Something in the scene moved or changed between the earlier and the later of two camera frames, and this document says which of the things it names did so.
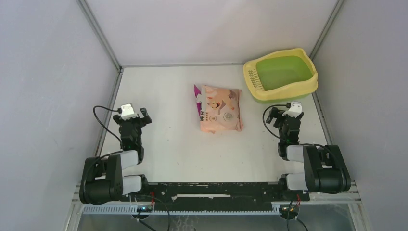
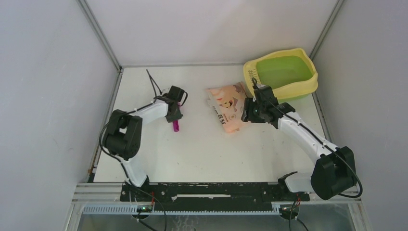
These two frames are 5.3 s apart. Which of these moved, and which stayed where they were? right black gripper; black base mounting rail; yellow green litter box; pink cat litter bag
Moved: pink cat litter bag; right black gripper
Stayed: black base mounting rail; yellow green litter box
